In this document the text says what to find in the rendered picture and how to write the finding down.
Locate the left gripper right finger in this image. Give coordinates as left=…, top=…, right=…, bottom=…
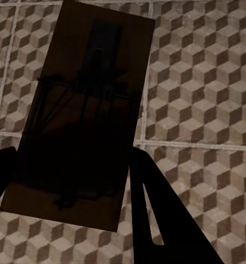
left=129, top=146, right=224, bottom=264

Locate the mousetrap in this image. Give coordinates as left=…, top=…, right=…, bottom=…
left=0, top=0, right=156, bottom=233

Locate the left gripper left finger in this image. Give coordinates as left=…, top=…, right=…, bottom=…
left=0, top=146, right=17, bottom=197

